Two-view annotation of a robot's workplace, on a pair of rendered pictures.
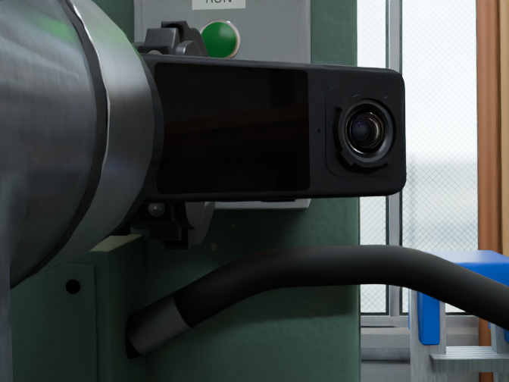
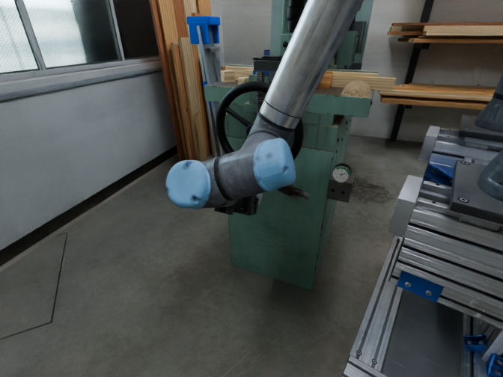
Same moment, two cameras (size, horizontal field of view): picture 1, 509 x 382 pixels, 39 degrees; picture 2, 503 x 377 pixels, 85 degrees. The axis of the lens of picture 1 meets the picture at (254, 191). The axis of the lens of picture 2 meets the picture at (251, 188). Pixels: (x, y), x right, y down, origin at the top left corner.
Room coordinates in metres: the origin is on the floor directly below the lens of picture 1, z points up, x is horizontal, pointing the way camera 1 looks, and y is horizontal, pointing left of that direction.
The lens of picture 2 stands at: (0.41, 1.45, 1.08)
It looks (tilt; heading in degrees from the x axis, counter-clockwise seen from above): 30 degrees down; 288
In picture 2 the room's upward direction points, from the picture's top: straight up
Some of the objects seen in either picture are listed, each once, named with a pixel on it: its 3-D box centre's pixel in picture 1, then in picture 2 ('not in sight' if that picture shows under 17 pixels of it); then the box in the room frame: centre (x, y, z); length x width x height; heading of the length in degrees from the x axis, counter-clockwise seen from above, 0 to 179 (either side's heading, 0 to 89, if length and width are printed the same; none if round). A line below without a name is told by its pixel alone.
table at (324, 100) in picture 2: not in sight; (283, 96); (0.62, 0.43, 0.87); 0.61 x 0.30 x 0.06; 174
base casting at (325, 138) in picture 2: not in sight; (296, 113); (0.60, 0.20, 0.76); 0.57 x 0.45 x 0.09; 84
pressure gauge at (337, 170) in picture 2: not in sight; (341, 174); (0.37, 0.56, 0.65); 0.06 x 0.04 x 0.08; 174
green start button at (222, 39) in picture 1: (218, 40); not in sight; (0.41, 0.02, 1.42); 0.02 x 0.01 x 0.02; 84
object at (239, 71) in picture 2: not in sight; (293, 76); (0.60, 0.30, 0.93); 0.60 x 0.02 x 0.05; 174
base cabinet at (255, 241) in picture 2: not in sight; (290, 190); (0.60, 0.20, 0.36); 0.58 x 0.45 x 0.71; 84
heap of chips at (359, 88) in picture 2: not in sight; (357, 87); (0.37, 0.43, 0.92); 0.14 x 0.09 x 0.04; 84
